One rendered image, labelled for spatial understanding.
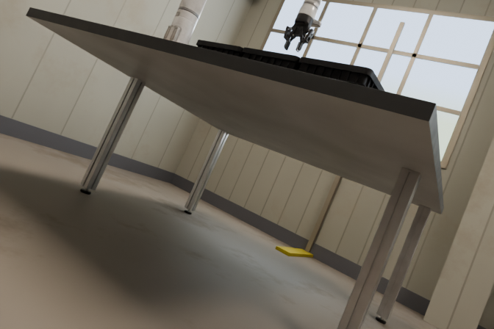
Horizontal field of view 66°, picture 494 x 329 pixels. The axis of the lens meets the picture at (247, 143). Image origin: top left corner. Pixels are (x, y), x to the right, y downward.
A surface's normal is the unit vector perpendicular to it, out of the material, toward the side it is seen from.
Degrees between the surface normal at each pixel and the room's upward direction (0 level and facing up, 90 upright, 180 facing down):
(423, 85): 90
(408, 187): 90
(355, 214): 90
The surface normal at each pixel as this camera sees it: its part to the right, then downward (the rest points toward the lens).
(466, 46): -0.45, -0.27
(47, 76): 0.80, 0.31
